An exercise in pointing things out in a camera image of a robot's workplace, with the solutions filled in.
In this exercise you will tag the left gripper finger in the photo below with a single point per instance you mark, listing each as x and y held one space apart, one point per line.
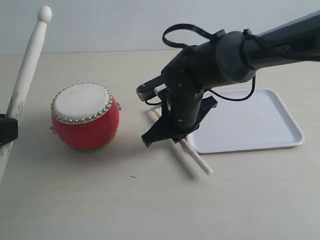
8 129

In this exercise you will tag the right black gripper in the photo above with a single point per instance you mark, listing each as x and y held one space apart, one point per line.
186 106

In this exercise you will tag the white wooden drumstick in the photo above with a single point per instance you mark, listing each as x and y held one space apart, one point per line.
155 114
25 76

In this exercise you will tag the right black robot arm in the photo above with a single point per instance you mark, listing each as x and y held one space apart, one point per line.
226 58

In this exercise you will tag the small red drum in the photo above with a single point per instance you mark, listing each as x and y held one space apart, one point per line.
85 116

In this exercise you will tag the white plastic tray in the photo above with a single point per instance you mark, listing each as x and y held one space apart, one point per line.
258 123

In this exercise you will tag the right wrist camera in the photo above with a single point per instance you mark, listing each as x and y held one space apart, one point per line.
146 90

